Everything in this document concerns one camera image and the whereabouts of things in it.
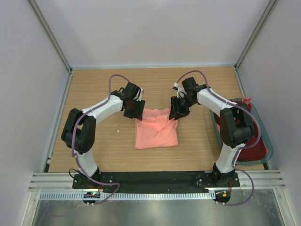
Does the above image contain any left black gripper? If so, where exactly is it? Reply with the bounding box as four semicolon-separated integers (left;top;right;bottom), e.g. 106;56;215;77
124;98;145;121

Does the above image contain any teal plastic basket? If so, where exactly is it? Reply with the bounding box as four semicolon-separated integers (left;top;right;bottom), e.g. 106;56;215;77
210;97;273;166

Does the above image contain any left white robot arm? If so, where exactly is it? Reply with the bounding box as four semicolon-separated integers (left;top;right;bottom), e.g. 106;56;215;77
61;82;145;188

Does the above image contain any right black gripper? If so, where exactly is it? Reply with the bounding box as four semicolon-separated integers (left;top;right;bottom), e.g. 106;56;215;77
169;96;196;121

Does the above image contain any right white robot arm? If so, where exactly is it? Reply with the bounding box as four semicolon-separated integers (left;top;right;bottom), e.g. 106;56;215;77
169;77;255;186

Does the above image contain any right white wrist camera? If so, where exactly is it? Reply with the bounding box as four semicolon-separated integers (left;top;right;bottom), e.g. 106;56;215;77
173;82;179;90

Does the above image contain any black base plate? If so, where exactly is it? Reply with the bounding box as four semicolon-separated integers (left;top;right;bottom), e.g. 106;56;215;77
71;171;240;189

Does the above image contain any white slotted cable duct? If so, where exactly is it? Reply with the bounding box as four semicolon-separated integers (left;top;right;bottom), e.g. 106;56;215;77
39;191;215;202

